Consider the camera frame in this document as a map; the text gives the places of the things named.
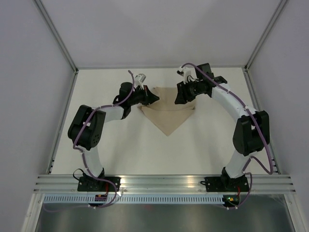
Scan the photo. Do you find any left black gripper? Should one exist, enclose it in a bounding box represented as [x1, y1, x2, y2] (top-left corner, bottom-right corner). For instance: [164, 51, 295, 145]
[128, 85, 159, 106]

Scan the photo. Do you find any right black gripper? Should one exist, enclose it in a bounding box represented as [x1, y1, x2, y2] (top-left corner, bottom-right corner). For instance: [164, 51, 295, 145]
[175, 79, 202, 105]

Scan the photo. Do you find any beige cloth napkin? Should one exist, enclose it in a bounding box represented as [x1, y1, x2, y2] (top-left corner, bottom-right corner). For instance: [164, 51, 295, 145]
[138, 87, 197, 136]

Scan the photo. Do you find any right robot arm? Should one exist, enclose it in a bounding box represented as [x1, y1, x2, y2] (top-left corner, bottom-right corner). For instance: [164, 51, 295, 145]
[174, 63, 270, 191]

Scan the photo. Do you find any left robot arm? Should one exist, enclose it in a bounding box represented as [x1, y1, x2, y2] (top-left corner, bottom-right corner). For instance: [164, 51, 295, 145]
[68, 82, 159, 191]

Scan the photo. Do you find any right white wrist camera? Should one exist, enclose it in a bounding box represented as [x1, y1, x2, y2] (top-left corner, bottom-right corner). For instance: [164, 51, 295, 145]
[177, 67, 193, 83]

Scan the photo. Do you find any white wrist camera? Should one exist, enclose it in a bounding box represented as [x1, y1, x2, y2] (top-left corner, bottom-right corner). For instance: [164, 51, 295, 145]
[177, 67, 193, 83]
[134, 73, 146, 88]

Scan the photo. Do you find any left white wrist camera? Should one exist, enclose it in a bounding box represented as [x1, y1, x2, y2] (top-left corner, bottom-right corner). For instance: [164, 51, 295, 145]
[134, 73, 146, 88]

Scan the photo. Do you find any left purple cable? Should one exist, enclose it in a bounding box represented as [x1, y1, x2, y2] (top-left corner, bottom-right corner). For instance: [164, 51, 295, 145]
[43, 70, 136, 213]

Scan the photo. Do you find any purple cable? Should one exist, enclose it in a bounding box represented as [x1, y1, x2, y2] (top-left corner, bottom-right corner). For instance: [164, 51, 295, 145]
[181, 62, 276, 211]
[43, 70, 136, 213]

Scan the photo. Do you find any right aluminium frame post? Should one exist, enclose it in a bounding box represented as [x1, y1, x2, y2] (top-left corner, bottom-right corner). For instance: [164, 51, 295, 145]
[243, 0, 290, 71]

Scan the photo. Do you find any aluminium frame post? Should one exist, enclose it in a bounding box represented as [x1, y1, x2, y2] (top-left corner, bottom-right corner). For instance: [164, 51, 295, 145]
[243, 0, 290, 71]
[33, 0, 78, 74]

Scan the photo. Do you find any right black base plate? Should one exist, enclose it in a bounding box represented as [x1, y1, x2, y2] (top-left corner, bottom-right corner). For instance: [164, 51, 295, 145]
[199, 175, 249, 192]

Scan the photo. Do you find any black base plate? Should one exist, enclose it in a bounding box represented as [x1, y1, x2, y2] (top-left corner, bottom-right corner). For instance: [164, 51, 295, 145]
[77, 175, 121, 192]
[199, 175, 249, 192]

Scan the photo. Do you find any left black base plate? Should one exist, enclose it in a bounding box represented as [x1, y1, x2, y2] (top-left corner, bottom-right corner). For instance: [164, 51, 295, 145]
[77, 175, 121, 192]

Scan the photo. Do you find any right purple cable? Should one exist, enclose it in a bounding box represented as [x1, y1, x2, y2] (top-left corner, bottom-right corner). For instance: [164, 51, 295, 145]
[181, 62, 276, 211]

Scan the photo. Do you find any aluminium mounting rail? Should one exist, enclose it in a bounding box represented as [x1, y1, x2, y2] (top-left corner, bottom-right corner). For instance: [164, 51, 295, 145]
[33, 174, 296, 195]

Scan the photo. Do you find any left aluminium frame post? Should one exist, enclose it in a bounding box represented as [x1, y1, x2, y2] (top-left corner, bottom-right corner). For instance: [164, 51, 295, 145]
[33, 0, 78, 74]

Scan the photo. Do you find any white slotted cable duct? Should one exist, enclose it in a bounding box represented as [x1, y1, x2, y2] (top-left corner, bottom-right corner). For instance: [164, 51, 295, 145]
[43, 194, 224, 204]

